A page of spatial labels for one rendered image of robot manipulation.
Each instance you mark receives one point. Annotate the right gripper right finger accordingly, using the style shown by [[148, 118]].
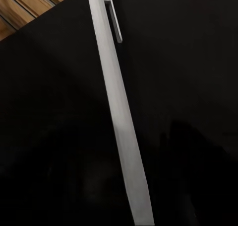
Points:
[[210, 173]]

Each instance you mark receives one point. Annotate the desk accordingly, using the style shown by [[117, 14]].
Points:
[[178, 60]]

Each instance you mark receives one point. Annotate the cabinet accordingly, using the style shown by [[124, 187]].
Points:
[[17, 13]]

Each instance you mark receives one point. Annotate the pen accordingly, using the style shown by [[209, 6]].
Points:
[[129, 154]]

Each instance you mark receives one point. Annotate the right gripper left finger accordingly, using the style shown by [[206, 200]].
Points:
[[32, 189]]

